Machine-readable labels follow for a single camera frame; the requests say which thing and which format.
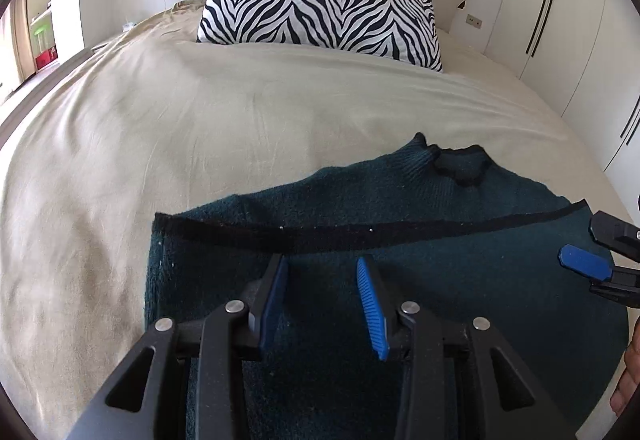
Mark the beige curtain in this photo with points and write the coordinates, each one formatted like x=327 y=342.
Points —
x=21 y=35

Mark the red box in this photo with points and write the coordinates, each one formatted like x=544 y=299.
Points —
x=45 y=58

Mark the wall socket panel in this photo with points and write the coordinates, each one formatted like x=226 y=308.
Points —
x=474 y=21

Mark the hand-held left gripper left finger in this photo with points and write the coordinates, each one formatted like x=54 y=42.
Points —
x=272 y=305

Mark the bed with beige sheet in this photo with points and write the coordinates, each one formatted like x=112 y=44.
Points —
x=175 y=130

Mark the person's right hand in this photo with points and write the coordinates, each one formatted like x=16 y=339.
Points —
x=622 y=402

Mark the small white bedside item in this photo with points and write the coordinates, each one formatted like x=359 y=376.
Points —
x=128 y=26

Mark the zebra print pillow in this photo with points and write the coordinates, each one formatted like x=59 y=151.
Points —
x=320 y=5

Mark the white wardrobe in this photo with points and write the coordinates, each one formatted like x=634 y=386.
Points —
x=580 y=20

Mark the beige window bench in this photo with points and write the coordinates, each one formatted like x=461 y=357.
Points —
x=40 y=87

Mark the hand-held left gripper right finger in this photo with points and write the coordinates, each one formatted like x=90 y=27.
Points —
x=372 y=310

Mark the green plastic item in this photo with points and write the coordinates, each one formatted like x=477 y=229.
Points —
x=41 y=30

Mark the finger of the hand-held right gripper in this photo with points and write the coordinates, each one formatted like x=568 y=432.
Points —
x=615 y=232
x=585 y=262

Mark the dark green sweater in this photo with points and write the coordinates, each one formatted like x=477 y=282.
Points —
x=450 y=295

